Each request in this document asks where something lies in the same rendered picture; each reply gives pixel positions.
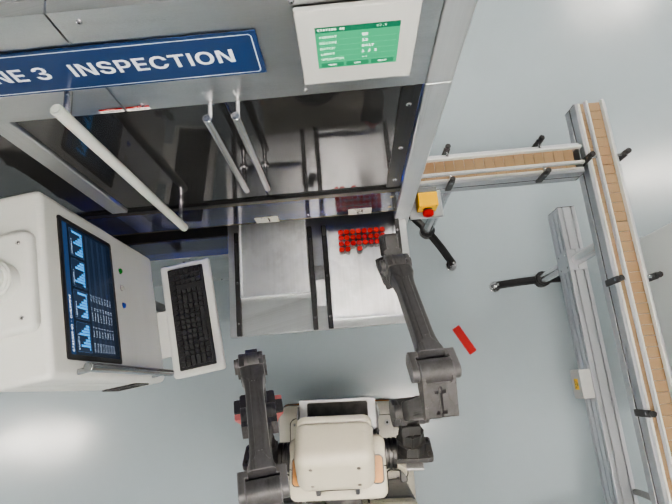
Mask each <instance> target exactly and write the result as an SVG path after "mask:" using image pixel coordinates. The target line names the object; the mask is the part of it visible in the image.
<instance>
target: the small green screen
mask: <svg viewBox="0 0 672 504"><path fill-rule="evenodd" d="M421 6H422V0H363V1H352V2H342V3H332V4H321V5H311V6H301V7H294V8H293V17H294V23H295V29H296V35H297V41H298V47H299V53H300V59H301V64H302V70H303V76H304V82H305V84H306V85H309V84H319V83H330V82H341V81H351V80H362V79H372V78H383V77H394V76H404V75H409V74H410V70H411V64H412V58H413V53H414V47H415V41H416V35H417V29H418V24H419V18H420V12H421Z"/></svg>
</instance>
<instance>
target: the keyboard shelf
mask: <svg viewBox="0 0 672 504"><path fill-rule="evenodd" d="M197 264H202V268H203V275H204V281H205V288H206V294H207V301H208V308H209V314H210V321H211V328H212V334H213V341H214V348H215V354H216V361H217V363H216V364H212V365H207V366H203V367H198V368H194V369H189V370H185V371H180V365H179V357H178V349H177V342H176V334H175V327H174V319H173V311H172V304H171V296H170V289H169V281H168V273H167V271H170V270H175V269H179V268H184V267H188V266H193V265H197ZM161 277H162V285H163V293H164V300H165V308H166V311H164V312H160V313H157V321H158V329H159V337H160V345H161V353H162V359H164V358H169V357H172V363H173V370H174V377H175V379H182V378H186V377H191V376H195V375H199V374H204V373H208V372H213V371H217V370H222V369H225V368H226V362H225V356H224V349H223V343H222V336H221V330H220V324H219V317H218V311H217V304H216V298H215V291H214V285H213V278H212V272H211V265H210V260H209V259H208V258H204V259H199V260H195V261H190V262H185V263H181V264H176V265H172V266H167V267H163V268H161Z"/></svg>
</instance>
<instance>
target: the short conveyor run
mask: <svg viewBox="0 0 672 504"><path fill-rule="evenodd" d="M544 139H545V136H544V135H540V136H539V138H538V139H537V140H536V141H535V143H534V144H533V145H532V147H527V148H516V149H505V150H494V151H483V152H472V153H461V154H451V155H448V154H449V151H450V147H451V145H450V144H446V145H445V148H444V149H443V152H442V155H440V156H429V157H428V160H427V163H426V166H425V169H424V172H423V175H422V179H421V182H420V185H419V188H421V187H432V186H436V188H437V190H440V193H445V192H456V191H467V190H479V189H490V188H501V187H512V186H523V185H534V184H545V183H556V182H567V181H576V180H577V179H578V178H579V177H580V176H582V175H583V174H584V173H585V170H584V167H583V164H584V163H585V160H582V159H581V154H580V150H579V149H580V148H581V147H582V145H579V143H571V144H560V145H549V146H541V143H542V142H543V140H544Z"/></svg>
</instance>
